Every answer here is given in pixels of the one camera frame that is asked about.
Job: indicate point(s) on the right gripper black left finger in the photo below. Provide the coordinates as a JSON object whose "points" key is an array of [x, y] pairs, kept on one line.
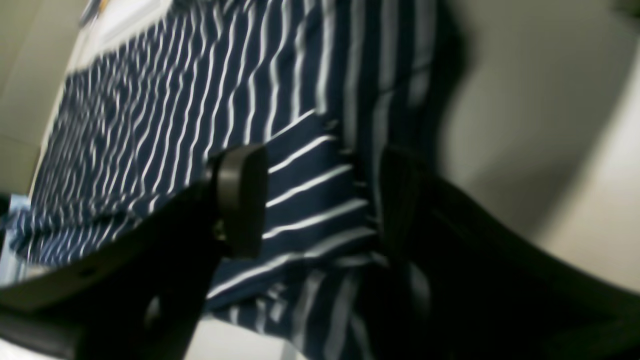
{"points": [[141, 297]]}

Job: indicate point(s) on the navy white striped T-shirt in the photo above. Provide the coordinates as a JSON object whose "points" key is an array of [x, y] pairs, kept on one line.
{"points": [[324, 85]]}

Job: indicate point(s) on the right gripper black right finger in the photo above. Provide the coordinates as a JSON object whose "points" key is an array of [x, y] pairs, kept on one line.
{"points": [[474, 290]]}

